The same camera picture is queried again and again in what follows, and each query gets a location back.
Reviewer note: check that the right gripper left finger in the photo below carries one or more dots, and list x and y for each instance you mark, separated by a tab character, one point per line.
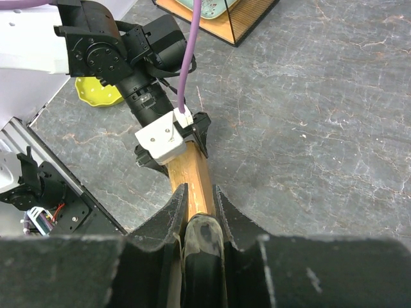
96	270

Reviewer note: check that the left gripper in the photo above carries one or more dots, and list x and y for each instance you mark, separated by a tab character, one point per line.
191	127

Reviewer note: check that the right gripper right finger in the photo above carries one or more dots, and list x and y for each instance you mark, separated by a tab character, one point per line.
267	270

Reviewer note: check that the brown cardboard express box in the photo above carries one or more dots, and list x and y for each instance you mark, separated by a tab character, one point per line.
191	168

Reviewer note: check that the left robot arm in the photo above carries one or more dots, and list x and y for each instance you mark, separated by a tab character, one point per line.
148	64

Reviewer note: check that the yellow-green dotted plate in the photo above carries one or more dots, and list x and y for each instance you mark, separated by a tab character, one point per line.
92	92

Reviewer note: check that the light green tray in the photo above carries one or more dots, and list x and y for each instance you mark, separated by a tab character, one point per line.
211	9

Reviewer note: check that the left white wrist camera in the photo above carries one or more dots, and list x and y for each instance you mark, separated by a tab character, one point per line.
162	139

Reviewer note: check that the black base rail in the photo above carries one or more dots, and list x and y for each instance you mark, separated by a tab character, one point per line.
35	181

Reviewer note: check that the black wire wooden shelf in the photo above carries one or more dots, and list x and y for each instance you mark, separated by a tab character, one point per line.
232	27

